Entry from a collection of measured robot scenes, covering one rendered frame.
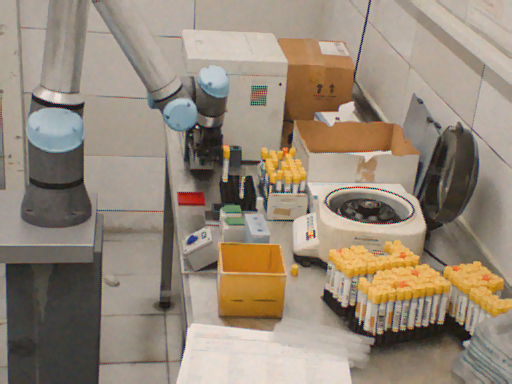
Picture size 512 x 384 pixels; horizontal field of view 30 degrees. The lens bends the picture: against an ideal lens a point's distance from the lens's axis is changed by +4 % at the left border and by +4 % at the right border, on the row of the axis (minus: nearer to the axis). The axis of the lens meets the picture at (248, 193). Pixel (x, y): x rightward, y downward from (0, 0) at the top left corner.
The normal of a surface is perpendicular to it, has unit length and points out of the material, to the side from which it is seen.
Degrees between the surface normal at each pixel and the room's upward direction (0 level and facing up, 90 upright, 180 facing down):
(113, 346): 0
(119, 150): 90
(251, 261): 90
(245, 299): 90
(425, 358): 0
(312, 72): 87
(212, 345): 1
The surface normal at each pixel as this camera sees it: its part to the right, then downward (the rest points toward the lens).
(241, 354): 0.07, -0.91
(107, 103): 0.12, 0.41
